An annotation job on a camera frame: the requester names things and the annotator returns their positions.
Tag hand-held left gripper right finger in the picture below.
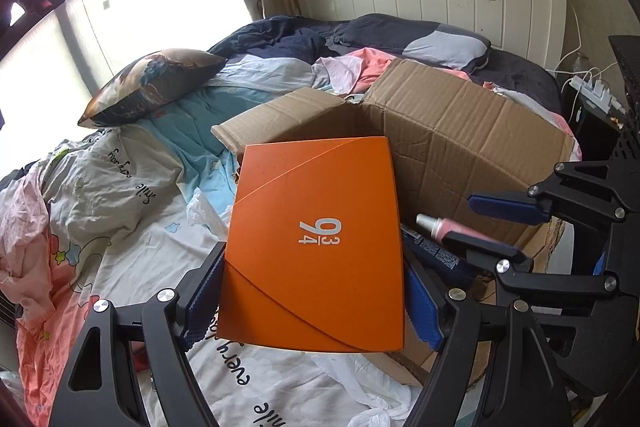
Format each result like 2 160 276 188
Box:
402 263 571 427

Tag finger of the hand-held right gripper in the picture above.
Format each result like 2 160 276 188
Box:
445 231 640 297
468 159 640 226

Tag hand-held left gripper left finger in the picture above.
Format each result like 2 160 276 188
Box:
48 242 227 427

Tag pink tube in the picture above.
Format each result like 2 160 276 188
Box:
416 213 472 245

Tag dark blue bottle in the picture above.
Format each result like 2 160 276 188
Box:
400 227 478 294

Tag cardboard box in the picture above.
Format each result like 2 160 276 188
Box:
211 58 576 388

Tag orange box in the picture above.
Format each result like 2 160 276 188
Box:
216 136 406 353

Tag dark nightstand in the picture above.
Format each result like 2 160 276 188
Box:
560 97 621 162

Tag dark grey bed sheet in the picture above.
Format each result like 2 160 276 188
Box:
470 51 561 112

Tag printed duvet cover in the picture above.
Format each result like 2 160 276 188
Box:
0 57 426 427

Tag white power strip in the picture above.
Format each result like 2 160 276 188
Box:
570 74 626 110

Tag pink garment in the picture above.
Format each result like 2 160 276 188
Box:
312 48 401 96

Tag pink sheet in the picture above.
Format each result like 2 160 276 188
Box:
0 164 56 258

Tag printed pillow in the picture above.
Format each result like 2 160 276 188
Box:
77 49 228 128

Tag white cable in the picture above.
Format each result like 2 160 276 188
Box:
552 7 585 75

